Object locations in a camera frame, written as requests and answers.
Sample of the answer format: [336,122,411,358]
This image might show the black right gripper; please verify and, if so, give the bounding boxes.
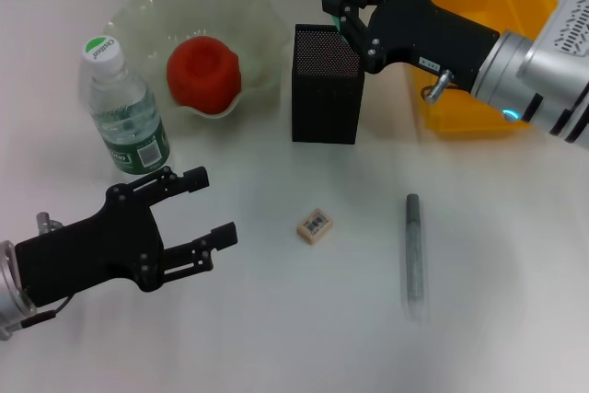
[320,0,501,93]

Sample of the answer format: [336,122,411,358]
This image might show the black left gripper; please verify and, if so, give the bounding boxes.
[16,166,239,309]

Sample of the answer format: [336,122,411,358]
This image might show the beige eraser with barcode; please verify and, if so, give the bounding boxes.
[295,208,333,245]

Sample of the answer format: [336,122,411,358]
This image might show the clear bottle with green label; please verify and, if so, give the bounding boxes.
[81,35,175,178]

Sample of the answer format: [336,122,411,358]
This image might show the red-orange knitted orange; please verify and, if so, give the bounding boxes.
[166,35,243,116]

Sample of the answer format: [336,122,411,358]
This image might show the grey pen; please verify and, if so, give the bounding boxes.
[404,193,427,320]

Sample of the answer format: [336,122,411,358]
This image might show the black mesh pen holder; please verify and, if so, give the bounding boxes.
[290,23,366,145]

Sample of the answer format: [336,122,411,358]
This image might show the pale green glass fruit plate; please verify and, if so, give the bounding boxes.
[108,0,289,121]

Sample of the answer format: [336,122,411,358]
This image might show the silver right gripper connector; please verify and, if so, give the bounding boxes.
[422,68,456,104]

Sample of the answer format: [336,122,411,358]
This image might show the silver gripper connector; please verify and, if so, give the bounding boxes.
[422,68,456,104]
[35,212,64,234]

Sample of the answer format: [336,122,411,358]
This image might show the yellow plastic bin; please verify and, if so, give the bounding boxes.
[398,0,570,137]

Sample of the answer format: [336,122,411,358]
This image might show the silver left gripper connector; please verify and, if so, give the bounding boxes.
[35,212,64,234]

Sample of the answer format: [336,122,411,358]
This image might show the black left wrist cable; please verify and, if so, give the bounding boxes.
[20,294,75,328]

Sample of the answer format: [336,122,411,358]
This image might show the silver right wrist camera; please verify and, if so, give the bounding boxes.
[517,0,589,81]

